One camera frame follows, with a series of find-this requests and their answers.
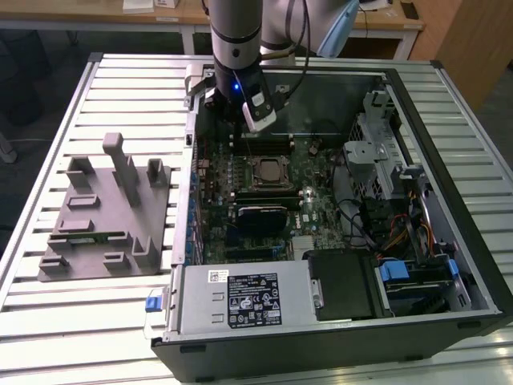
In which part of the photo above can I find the silver square CPU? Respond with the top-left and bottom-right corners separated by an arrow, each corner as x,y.
260,160 -> 286,181

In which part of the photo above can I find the metal socket cover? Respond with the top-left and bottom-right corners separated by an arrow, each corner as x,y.
252,156 -> 293,189

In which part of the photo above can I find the black RAM slot bank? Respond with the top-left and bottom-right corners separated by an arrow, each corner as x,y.
230,134 -> 296,156
235,190 -> 302,210

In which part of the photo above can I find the black graphics card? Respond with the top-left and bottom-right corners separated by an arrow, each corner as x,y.
236,204 -> 289,237

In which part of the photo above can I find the green motherboard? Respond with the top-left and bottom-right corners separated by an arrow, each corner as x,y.
192,136 -> 349,265

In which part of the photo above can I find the metal drive cage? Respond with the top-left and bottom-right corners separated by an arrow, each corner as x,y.
342,111 -> 406,201

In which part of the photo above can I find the silver chipset heatsink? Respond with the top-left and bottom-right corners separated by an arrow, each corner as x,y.
292,236 -> 317,261

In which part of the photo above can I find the grey parts rack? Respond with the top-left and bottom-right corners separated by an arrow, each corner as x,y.
36,132 -> 173,282

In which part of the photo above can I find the wooden desk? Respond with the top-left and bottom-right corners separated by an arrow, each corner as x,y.
0,0 -> 426,61

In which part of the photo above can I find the grey power supply unit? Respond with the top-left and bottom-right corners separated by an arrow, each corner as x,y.
178,262 -> 324,336

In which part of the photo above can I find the green RAM stick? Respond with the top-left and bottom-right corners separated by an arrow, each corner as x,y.
63,231 -> 113,244

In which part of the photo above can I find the black drive box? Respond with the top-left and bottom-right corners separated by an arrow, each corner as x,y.
306,250 -> 386,322

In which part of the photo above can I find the hard disk in blue carrier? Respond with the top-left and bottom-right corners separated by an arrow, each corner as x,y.
374,259 -> 460,318

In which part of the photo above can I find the open black PC case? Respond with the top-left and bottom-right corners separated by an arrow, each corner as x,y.
150,59 -> 513,384

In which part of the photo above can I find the wooden cabinet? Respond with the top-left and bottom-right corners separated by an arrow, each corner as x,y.
408,0 -> 513,117

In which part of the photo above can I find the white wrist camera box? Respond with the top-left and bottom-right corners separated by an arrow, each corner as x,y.
241,82 -> 278,132

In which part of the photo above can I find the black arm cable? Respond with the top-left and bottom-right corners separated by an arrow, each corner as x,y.
276,0 -> 312,107

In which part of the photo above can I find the coloured wire bundle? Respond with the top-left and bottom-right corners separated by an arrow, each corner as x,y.
376,191 -> 438,261

